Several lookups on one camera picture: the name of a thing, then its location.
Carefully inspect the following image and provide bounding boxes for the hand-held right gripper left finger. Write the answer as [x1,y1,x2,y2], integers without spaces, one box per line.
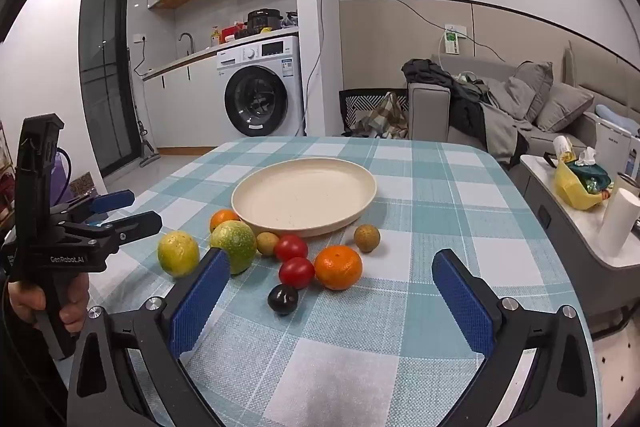
[66,248,232,427]

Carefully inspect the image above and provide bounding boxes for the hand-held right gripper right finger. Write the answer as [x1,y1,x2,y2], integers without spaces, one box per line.
[432,249,598,427]

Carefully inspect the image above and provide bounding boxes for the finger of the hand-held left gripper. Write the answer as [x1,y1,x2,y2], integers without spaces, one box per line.
[67,210,163,253]
[52,190,136,225]

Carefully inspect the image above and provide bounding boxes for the green round fruit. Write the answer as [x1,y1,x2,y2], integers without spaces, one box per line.
[209,220,258,275]

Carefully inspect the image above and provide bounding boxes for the orange tangerine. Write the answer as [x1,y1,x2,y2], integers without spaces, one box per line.
[209,209,242,234]
[314,245,363,291]

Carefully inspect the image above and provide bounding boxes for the dark plum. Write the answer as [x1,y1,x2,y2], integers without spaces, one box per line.
[267,284,300,316]

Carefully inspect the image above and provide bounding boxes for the red tomato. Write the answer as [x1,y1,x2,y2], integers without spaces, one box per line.
[274,234,309,263]
[278,257,316,289]

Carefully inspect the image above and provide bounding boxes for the cream round plate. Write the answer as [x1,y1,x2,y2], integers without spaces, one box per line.
[231,158,377,238]

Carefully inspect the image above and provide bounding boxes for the person's left forearm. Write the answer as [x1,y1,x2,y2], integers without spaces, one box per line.
[0,317,68,427]

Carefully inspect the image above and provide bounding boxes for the person's left hand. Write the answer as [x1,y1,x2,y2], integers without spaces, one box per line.
[7,274,91,335]

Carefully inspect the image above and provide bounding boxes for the brown printed box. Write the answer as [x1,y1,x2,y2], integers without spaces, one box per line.
[70,172,101,202]

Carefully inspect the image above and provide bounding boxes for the yellow-green round fruit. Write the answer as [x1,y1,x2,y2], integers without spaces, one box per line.
[157,231,201,279]

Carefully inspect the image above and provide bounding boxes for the purple bag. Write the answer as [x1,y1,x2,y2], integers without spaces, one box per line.
[50,147,73,202]

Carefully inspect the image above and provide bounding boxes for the brown longan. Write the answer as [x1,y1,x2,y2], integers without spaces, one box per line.
[256,232,281,257]
[354,224,381,253]

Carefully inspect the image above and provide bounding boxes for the teal checked tablecloth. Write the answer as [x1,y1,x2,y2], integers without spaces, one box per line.
[75,136,598,427]

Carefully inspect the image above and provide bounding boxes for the white kitchen counter cabinets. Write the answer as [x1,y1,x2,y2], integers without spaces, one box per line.
[141,47,226,152]

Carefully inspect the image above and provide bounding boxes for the black framed glass door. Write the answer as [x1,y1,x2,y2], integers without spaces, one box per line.
[80,0,142,180]

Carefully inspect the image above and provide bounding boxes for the grey white side table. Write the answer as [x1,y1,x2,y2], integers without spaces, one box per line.
[510,154,640,333]

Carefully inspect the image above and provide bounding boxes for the yellow plastic bag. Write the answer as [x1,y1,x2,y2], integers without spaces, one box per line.
[554,159,613,210]

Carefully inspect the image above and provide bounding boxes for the white washing machine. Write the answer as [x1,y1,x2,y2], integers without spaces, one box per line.
[216,36,306,138]

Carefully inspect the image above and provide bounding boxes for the white paper roll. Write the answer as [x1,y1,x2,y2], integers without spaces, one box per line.
[598,187,640,255]

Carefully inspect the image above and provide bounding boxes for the white snack packet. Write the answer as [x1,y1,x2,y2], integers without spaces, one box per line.
[552,135,576,162]

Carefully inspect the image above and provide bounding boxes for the dark clothes pile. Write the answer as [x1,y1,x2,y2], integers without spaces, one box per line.
[402,58,531,168]

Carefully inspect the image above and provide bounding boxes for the grey sofa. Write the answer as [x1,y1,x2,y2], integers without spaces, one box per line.
[407,54,640,170]

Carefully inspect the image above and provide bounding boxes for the plaid cloth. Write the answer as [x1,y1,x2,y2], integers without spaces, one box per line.
[356,92,410,140]

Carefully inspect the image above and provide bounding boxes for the steel tumbler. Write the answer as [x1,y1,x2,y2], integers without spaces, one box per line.
[615,172,640,198]

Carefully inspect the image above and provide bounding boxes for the white box appliance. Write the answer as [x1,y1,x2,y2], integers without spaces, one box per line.
[592,112,640,180]

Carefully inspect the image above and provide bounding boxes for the grey cushion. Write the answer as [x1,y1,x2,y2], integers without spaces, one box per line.
[536,82,596,134]
[504,61,554,122]

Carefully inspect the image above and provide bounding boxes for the black patterned chair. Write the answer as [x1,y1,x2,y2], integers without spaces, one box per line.
[338,89,411,138]

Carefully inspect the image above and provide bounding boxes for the black rice cooker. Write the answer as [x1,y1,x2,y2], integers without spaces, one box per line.
[247,9,284,35]

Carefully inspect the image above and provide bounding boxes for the light blue pillow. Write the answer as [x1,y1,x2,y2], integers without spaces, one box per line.
[595,104,640,132]

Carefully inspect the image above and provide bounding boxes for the wire shelf with packets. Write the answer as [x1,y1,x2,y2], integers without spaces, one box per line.
[0,122,21,228]

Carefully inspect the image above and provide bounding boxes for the white green wall device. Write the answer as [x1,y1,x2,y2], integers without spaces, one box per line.
[442,24,466,56]

